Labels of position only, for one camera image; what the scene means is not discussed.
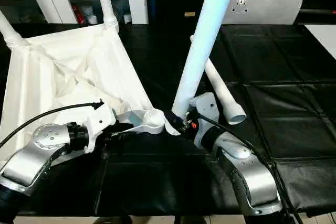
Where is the white plastic table top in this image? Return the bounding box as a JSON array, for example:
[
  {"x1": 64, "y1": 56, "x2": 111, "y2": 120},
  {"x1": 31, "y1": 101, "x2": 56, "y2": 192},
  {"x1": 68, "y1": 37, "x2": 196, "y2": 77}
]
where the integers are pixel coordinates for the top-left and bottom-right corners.
[{"x1": 0, "y1": 23, "x2": 166, "y2": 166}]

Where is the black padded work mat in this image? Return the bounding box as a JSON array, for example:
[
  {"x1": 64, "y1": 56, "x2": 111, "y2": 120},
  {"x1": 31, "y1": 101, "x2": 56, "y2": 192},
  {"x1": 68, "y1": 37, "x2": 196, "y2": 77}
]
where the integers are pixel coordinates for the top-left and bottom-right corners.
[{"x1": 0, "y1": 22, "x2": 336, "y2": 217}]

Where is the red bottle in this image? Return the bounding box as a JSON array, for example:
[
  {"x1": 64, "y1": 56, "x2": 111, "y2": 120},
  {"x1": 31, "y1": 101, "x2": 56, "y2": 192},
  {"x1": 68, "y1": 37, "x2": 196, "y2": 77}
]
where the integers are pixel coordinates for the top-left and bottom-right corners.
[{"x1": 72, "y1": 4, "x2": 84, "y2": 25}]

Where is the white flat board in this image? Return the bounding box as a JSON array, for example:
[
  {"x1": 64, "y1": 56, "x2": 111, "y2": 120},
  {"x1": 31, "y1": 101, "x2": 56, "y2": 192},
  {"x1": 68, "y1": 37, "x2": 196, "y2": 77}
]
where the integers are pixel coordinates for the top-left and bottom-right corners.
[{"x1": 303, "y1": 24, "x2": 336, "y2": 60}]

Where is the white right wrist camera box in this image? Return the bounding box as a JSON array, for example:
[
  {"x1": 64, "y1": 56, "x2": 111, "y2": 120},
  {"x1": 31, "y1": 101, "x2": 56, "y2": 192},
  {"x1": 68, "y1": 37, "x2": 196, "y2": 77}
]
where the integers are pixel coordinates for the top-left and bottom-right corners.
[{"x1": 188, "y1": 91, "x2": 221, "y2": 148}]

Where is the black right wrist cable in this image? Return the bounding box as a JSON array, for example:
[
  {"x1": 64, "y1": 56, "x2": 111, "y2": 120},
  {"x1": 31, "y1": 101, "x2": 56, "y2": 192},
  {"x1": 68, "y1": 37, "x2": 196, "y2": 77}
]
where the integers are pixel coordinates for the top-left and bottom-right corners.
[{"x1": 197, "y1": 113, "x2": 303, "y2": 224}]

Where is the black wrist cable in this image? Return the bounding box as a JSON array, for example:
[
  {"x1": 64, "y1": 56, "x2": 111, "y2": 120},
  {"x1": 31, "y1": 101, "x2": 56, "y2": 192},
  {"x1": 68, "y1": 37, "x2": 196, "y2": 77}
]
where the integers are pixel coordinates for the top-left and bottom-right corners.
[
  {"x1": 197, "y1": 113, "x2": 303, "y2": 224},
  {"x1": 0, "y1": 98, "x2": 106, "y2": 148}
]

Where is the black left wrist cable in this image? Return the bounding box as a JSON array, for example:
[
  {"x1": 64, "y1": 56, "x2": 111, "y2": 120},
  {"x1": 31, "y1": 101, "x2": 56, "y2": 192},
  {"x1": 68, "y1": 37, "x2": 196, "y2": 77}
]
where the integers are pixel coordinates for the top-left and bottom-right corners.
[{"x1": 0, "y1": 98, "x2": 106, "y2": 148}]

